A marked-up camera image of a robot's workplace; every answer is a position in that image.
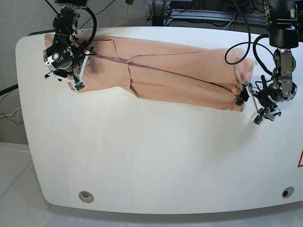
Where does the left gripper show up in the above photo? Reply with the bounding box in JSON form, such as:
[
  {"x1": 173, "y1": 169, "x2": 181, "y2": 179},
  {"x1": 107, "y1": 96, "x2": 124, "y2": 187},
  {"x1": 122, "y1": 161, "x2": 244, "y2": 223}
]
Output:
[{"x1": 236, "y1": 81, "x2": 282, "y2": 121}]

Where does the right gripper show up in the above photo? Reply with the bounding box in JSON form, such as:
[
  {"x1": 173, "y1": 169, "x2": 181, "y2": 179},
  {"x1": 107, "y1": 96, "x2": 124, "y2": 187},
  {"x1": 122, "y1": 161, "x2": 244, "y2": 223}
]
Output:
[{"x1": 44, "y1": 47, "x2": 96, "y2": 84}]

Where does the peach orange T-shirt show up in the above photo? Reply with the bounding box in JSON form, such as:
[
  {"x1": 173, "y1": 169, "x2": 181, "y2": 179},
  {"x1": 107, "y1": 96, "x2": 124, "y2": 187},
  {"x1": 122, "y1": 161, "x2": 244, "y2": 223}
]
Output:
[{"x1": 44, "y1": 33, "x2": 254, "y2": 112}]

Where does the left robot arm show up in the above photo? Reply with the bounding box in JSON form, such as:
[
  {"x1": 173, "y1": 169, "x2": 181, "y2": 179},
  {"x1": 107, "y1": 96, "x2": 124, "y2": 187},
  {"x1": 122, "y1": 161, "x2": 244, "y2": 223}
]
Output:
[{"x1": 236, "y1": 0, "x2": 299, "y2": 125}]

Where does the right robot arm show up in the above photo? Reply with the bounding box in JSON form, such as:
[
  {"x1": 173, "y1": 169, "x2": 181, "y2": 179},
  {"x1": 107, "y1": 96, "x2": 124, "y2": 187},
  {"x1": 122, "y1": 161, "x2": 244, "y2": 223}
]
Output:
[{"x1": 43, "y1": 0, "x2": 97, "y2": 91}]

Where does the red warning sticker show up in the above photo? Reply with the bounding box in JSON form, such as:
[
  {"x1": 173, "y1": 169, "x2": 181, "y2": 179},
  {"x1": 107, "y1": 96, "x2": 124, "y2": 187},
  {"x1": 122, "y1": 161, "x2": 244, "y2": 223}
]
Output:
[{"x1": 297, "y1": 151, "x2": 303, "y2": 167}]

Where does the metal stand base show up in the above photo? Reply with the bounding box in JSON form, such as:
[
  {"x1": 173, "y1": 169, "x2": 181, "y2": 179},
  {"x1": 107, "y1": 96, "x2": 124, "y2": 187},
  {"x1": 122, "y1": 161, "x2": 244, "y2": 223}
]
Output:
[{"x1": 146, "y1": 0, "x2": 238, "y2": 26}]

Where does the right table grommet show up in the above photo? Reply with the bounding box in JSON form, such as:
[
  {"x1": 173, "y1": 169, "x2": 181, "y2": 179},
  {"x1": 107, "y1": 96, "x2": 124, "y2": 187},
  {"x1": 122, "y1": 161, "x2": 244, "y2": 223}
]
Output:
[{"x1": 282, "y1": 186, "x2": 294, "y2": 198}]

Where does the table grommet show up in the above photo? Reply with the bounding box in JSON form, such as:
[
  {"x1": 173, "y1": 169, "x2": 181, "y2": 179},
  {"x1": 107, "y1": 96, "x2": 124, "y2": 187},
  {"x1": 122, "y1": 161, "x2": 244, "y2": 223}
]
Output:
[
  {"x1": 79, "y1": 191, "x2": 94, "y2": 203},
  {"x1": 282, "y1": 186, "x2": 294, "y2": 198}
]

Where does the left table grommet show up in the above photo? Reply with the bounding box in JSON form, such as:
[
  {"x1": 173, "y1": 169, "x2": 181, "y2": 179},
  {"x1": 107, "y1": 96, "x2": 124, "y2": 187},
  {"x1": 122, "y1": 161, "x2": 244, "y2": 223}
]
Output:
[{"x1": 79, "y1": 191, "x2": 94, "y2": 203}]

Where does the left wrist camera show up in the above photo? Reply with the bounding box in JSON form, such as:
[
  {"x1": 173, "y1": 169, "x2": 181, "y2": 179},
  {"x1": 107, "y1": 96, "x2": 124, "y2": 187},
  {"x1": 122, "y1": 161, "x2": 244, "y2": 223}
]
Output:
[{"x1": 250, "y1": 112, "x2": 263, "y2": 125}]

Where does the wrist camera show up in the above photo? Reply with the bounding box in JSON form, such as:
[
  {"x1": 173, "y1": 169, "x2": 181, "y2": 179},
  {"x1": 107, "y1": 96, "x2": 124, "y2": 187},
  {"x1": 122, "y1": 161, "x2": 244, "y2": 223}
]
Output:
[
  {"x1": 250, "y1": 112, "x2": 263, "y2": 125},
  {"x1": 72, "y1": 80, "x2": 86, "y2": 93}
]

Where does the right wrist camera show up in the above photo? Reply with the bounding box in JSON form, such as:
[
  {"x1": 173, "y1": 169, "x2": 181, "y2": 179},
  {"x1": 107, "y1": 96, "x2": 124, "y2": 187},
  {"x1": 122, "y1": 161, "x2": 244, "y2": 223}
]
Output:
[{"x1": 72, "y1": 80, "x2": 86, "y2": 93}]

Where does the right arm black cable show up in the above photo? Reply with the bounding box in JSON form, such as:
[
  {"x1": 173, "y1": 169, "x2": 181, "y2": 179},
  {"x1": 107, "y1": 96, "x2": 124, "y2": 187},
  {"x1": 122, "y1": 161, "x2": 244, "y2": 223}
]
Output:
[{"x1": 73, "y1": 7, "x2": 98, "y2": 50}]

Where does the thin black overhead cable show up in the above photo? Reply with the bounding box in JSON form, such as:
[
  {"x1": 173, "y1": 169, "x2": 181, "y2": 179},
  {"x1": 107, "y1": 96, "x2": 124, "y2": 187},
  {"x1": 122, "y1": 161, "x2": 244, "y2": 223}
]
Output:
[{"x1": 44, "y1": 0, "x2": 95, "y2": 55}]

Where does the yellow cable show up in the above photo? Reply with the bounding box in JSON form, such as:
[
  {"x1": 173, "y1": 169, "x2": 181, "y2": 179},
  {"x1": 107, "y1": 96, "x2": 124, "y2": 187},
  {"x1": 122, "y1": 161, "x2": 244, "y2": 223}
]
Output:
[{"x1": 115, "y1": 2, "x2": 130, "y2": 28}]

